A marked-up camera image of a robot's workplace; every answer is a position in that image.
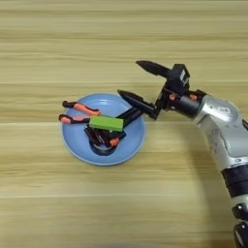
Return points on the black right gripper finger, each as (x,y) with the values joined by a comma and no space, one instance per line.
(155,68)
(139,101)

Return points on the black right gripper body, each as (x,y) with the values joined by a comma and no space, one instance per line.
(184,103)

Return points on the green rectangular block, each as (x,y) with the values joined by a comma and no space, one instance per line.
(106,123)

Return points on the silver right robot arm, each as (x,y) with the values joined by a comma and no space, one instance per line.
(223,129)

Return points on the black tape roll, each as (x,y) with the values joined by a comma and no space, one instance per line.
(102,151)

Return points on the blue round plate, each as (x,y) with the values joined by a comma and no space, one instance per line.
(77,145)

